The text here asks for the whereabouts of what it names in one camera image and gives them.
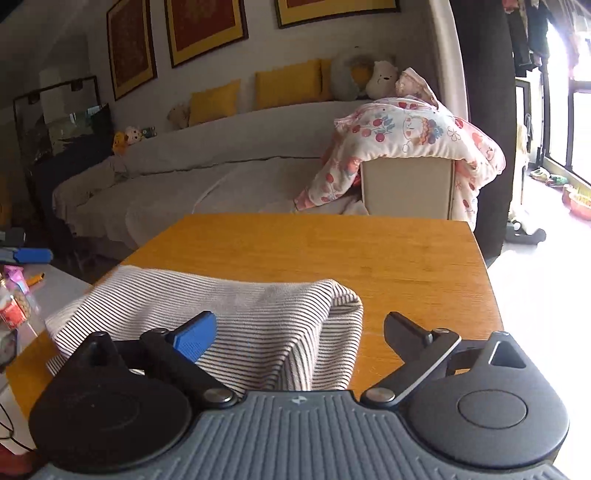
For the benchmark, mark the red framed picture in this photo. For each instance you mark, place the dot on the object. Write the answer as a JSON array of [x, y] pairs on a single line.
[[131, 50], [205, 27], [337, 11]]

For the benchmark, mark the beige box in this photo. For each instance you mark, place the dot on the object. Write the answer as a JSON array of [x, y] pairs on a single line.
[[406, 187]]

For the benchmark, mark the white bear plush toy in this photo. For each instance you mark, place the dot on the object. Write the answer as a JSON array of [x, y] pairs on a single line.
[[382, 78]]

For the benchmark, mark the clear snack bag red label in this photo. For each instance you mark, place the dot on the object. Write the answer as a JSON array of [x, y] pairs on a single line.
[[14, 309]]

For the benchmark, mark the small pink-faced doll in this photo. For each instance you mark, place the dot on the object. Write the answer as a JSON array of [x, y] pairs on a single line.
[[134, 136]]

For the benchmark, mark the glass fish tank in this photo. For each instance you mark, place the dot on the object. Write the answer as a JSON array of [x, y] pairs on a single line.
[[55, 120]]

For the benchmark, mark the grey round plush toy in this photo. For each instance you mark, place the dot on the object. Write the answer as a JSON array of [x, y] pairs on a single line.
[[348, 76]]

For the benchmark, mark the small beige plush toy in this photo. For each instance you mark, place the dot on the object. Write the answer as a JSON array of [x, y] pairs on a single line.
[[179, 116]]

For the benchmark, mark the red plant pot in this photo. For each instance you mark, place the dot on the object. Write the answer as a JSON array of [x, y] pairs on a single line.
[[577, 201]]

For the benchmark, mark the pair of slippers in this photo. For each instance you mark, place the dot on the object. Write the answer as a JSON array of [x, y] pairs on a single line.
[[547, 177]]

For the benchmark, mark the pink packet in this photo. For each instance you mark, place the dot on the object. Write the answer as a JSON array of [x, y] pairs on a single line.
[[16, 279]]

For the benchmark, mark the small yellow plush toy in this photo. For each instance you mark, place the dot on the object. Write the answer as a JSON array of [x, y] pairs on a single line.
[[119, 144]]

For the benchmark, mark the black cloth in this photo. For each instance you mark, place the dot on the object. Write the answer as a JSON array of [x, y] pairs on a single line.
[[78, 157]]

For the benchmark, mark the white floor cleaner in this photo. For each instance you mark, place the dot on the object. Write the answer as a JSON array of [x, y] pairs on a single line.
[[524, 230]]

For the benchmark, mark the yellow cushion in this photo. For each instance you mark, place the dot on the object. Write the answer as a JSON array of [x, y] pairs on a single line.
[[288, 85], [214, 102]]

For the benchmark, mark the grey sofa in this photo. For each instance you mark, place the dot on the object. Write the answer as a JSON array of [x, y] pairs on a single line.
[[207, 157]]

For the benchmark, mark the dark curtain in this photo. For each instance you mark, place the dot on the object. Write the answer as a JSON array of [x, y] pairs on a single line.
[[485, 115]]

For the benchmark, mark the blue oblong case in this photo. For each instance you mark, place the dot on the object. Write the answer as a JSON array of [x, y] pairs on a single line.
[[32, 256]]

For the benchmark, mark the dark window frame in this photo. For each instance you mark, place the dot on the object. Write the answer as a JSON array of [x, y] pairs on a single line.
[[556, 120]]

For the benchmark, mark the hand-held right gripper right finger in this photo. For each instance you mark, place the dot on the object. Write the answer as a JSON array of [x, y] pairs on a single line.
[[406, 334]]

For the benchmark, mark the hanging clothes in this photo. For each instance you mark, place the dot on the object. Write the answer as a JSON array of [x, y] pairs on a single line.
[[526, 32]]

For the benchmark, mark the small green plush toy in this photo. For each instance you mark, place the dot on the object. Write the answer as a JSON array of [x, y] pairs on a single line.
[[148, 133]]

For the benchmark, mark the floral printed blanket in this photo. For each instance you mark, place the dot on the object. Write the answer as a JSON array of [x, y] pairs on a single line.
[[406, 129]]

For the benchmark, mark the striped grey garment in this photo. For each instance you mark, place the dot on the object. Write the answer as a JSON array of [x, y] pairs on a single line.
[[258, 314]]

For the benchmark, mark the orange pen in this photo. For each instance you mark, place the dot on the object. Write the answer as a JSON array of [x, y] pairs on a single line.
[[36, 278]]

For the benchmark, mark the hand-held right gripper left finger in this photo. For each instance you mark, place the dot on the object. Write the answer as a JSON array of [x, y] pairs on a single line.
[[196, 339]]

